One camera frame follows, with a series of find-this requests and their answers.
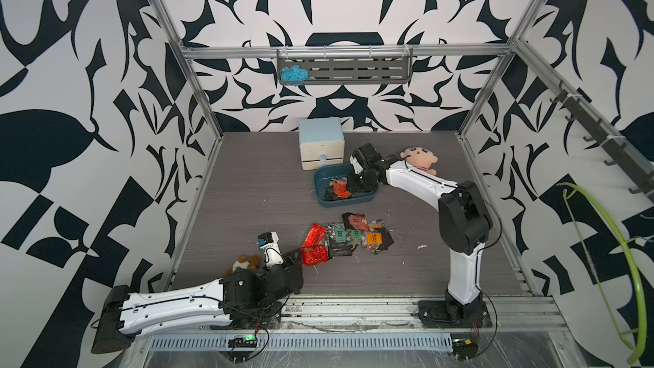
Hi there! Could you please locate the red circle label tea bag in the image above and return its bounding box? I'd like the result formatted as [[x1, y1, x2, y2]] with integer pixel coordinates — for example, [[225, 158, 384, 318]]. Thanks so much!
[[325, 178, 354, 201]]

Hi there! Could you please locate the orange label blue tea bag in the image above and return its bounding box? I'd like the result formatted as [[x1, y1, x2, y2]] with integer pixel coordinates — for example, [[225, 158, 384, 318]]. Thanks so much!
[[362, 220, 395, 255]]

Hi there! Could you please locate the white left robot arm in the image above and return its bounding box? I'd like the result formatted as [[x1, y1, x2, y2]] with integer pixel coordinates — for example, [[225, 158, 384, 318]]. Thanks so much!
[[91, 249, 304, 354]]

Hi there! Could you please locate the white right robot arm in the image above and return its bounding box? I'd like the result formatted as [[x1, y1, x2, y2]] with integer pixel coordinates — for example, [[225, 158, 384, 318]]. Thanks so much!
[[349, 143, 493, 306]]

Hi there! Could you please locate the teal plastic storage box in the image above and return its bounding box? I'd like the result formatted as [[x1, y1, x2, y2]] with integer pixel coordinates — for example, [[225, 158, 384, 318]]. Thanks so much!
[[313, 164, 378, 208]]

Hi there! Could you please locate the shiny red foil tea bag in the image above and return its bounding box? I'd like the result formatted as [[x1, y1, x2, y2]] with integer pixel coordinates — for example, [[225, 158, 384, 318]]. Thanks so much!
[[302, 223, 326, 248]]

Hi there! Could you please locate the pink label red tea bag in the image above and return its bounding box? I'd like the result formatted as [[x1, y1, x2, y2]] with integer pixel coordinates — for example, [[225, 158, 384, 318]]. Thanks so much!
[[342, 212, 370, 232]]

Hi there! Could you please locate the blue white drawer box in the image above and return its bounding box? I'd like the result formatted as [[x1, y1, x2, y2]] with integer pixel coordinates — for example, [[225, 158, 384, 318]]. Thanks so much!
[[298, 117, 345, 170]]

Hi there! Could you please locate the teal label tea bag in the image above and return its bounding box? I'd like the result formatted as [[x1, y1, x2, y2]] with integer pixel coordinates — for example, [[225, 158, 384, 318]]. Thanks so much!
[[326, 223, 363, 257]]

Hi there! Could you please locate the black right connector box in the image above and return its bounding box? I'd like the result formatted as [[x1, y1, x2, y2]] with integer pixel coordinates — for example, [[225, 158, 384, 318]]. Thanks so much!
[[452, 338, 479, 361]]

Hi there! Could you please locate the brown plush toy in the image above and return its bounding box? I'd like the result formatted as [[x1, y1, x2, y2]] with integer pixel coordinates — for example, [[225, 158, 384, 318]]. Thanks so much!
[[226, 255, 263, 275]]

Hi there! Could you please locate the pink plush doll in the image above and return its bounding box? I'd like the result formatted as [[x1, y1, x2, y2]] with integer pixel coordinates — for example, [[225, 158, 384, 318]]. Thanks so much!
[[400, 147, 439, 175]]

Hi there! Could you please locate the green led circuit board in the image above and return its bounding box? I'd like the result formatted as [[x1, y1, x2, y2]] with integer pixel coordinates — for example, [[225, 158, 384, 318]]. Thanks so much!
[[228, 334, 258, 349]]

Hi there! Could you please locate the blue crocheted cloth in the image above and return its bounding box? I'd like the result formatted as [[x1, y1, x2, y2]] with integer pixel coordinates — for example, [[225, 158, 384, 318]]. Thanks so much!
[[279, 65, 309, 85]]

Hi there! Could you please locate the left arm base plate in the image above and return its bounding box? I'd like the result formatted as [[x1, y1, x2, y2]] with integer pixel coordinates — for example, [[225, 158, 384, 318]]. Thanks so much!
[[209, 302, 286, 331]]

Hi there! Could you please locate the grey wall rack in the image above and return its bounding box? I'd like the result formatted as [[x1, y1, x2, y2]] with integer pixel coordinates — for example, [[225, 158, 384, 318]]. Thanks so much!
[[276, 47, 413, 86]]

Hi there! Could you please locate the perforated metal front rail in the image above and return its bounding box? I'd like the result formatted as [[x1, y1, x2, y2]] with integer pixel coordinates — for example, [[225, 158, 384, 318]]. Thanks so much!
[[151, 332, 453, 352]]

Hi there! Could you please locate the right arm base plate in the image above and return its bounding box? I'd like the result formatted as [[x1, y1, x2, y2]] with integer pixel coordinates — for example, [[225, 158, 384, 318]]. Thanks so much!
[[417, 292, 493, 329]]

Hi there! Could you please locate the black hook rail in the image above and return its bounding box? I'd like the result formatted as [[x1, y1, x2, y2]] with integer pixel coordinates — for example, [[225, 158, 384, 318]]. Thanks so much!
[[550, 79, 653, 201]]

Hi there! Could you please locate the green hose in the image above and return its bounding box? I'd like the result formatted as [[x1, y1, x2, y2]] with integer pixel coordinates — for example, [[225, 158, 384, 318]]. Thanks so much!
[[558, 181, 648, 366]]

